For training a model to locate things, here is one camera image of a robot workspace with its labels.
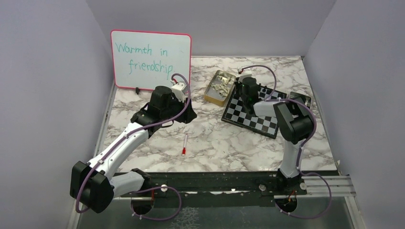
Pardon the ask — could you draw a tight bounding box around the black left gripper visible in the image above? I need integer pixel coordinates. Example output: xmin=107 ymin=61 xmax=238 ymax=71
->
xmin=161 ymin=94 xmax=198 ymax=124

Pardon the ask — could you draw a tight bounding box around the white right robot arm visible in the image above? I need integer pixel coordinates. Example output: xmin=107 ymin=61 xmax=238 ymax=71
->
xmin=235 ymin=77 xmax=316 ymax=194

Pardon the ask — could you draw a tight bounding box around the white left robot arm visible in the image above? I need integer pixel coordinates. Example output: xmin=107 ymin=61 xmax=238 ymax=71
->
xmin=70 ymin=82 xmax=197 ymax=213

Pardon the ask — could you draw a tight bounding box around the pile of white chess pieces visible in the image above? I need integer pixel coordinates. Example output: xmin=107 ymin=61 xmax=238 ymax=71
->
xmin=212 ymin=73 xmax=232 ymax=97

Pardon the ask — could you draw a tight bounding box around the black and silver chessboard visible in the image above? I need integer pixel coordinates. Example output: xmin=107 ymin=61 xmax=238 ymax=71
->
xmin=221 ymin=87 xmax=278 ymax=139

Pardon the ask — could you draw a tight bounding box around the gold tin tray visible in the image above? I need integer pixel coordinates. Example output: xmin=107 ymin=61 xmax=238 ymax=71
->
xmin=203 ymin=70 xmax=236 ymax=107

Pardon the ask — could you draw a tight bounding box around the white and red marker pen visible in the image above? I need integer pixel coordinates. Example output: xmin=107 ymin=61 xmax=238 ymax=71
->
xmin=181 ymin=134 xmax=188 ymax=156

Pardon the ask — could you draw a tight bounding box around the pink framed whiteboard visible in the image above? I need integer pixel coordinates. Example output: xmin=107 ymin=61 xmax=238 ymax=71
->
xmin=110 ymin=30 xmax=192 ymax=90

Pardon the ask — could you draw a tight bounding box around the pink tin tray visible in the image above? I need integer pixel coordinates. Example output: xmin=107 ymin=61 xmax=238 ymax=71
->
xmin=288 ymin=92 xmax=312 ymax=108

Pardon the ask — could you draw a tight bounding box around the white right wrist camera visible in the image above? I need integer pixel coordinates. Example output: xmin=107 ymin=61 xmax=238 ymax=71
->
xmin=238 ymin=69 xmax=252 ymax=83

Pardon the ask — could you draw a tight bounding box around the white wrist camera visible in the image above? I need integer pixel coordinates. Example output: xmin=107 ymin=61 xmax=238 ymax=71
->
xmin=171 ymin=81 xmax=188 ymax=103
xmin=238 ymin=69 xmax=252 ymax=83

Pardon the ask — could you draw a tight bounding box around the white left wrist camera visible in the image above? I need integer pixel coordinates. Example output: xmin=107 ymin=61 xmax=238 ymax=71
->
xmin=171 ymin=81 xmax=188 ymax=103

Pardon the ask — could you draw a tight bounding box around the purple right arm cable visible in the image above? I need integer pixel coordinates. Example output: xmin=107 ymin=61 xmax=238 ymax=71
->
xmin=238 ymin=65 xmax=333 ymax=220

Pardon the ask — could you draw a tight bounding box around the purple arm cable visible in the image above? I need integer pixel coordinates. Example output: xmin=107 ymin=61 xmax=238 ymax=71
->
xmin=238 ymin=65 xmax=333 ymax=220
xmin=75 ymin=73 xmax=192 ymax=222

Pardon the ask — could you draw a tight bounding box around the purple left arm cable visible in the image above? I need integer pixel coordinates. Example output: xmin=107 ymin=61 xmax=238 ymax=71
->
xmin=75 ymin=73 xmax=192 ymax=222

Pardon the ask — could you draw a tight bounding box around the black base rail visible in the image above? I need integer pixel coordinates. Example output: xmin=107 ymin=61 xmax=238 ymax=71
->
xmin=118 ymin=171 xmax=307 ymax=208

